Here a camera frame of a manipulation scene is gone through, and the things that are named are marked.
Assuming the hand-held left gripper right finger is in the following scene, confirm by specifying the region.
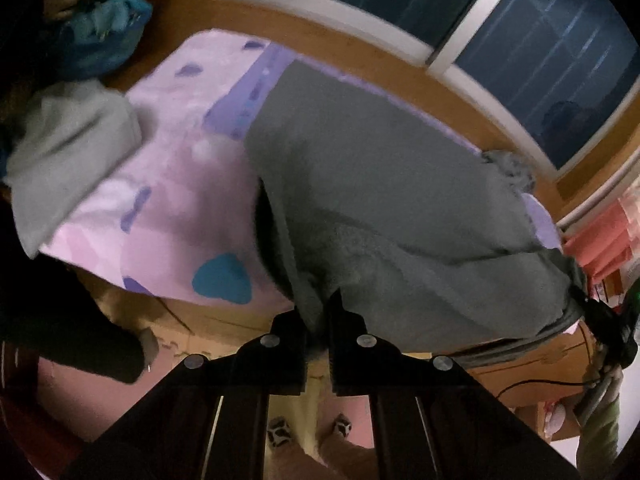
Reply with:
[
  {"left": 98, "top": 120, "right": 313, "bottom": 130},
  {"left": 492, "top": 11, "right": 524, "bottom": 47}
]
[{"left": 327, "top": 290, "right": 581, "bottom": 480}]

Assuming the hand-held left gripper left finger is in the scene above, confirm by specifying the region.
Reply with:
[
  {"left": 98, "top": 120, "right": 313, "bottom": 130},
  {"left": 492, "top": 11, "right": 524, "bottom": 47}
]
[{"left": 60, "top": 310, "right": 308, "bottom": 480}]

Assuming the person's right forearm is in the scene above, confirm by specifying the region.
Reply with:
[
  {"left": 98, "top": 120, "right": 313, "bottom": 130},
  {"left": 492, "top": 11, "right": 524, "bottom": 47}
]
[{"left": 575, "top": 375, "right": 626, "bottom": 480}]

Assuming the salmon curtain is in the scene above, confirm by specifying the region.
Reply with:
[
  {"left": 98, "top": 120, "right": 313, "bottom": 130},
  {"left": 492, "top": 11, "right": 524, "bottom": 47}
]
[{"left": 562, "top": 195, "right": 640, "bottom": 281}]

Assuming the person's right leg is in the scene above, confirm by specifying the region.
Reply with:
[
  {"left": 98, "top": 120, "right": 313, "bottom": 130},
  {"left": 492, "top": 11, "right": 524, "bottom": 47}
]
[{"left": 320, "top": 435, "right": 376, "bottom": 480}]

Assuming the purple dotted bed sheet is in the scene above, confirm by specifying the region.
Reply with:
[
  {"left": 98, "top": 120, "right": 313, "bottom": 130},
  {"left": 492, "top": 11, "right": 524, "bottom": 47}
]
[{"left": 40, "top": 30, "right": 563, "bottom": 306}]

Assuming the dark cloth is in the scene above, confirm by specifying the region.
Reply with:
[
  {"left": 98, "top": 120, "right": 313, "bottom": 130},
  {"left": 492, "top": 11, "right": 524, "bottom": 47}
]
[{"left": 0, "top": 240, "right": 161, "bottom": 386}]

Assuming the white framed window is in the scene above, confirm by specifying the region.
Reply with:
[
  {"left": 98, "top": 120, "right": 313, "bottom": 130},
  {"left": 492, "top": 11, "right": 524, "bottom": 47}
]
[{"left": 215, "top": 0, "right": 640, "bottom": 181}]

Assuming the wooden window bench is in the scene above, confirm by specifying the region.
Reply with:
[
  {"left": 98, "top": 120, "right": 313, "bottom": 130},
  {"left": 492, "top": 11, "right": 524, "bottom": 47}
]
[{"left": 65, "top": 0, "right": 640, "bottom": 411}]

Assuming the light grey cloth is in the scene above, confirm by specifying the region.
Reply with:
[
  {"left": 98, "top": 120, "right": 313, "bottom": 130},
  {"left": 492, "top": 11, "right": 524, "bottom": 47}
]
[{"left": 2, "top": 80, "right": 143, "bottom": 258}]

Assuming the blue cloth bag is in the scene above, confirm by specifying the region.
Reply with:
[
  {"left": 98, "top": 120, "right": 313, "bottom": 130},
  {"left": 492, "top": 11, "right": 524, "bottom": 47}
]
[{"left": 55, "top": 0, "right": 153, "bottom": 81}]

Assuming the black cable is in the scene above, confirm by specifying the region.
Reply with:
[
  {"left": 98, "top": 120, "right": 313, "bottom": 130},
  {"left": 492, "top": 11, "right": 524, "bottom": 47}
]
[{"left": 497, "top": 379, "right": 596, "bottom": 402}]

